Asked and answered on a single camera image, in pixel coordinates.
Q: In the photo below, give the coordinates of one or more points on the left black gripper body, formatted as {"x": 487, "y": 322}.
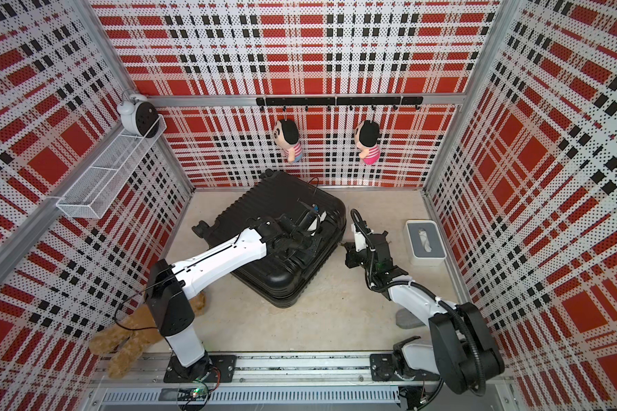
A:
{"x": 305, "y": 242}

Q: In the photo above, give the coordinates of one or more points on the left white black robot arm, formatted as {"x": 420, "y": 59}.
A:
{"x": 171, "y": 286}

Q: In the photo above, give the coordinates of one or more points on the black hard-shell suitcase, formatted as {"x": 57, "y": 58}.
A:
{"x": 283, "y": 277}

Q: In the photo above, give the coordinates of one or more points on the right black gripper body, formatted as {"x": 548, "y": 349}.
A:
{"x": 358, "y": 259}

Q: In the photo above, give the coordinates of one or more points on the grey flat stone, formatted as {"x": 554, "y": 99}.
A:
{"x": 406, "y": 320}

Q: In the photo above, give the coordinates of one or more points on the brown teddy bear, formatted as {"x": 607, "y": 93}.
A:
{"x": 131, "y": 339}

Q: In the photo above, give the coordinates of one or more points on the left hanging plush doll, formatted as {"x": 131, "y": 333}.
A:
{"x": 286, "y": 137}

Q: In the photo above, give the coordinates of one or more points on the white wire mesh shelf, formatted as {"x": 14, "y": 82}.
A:
{"x": 93, "y": 192}

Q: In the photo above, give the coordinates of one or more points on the white grey tissue box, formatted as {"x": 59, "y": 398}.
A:
{"x": 424, "y": 243}

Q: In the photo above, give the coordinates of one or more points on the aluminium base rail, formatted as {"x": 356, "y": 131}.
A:
{"x": 288, "y": 380}

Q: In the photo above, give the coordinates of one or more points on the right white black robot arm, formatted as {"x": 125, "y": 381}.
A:
{"x": 461, "y": 352}

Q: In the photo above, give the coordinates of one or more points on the right hanging plush doll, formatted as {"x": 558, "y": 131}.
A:
{"x": 367, "y": 136}

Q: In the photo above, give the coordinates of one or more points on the white alarm clock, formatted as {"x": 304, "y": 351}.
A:
{"x": 138, "y": 116}

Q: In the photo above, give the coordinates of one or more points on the black wall hook rail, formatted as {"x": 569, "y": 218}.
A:
{"x": 393, "y": 101}

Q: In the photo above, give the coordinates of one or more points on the hanging plush doll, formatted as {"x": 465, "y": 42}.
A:
{"x": 367, "y": 136}
{"x": 286, "y": 137}

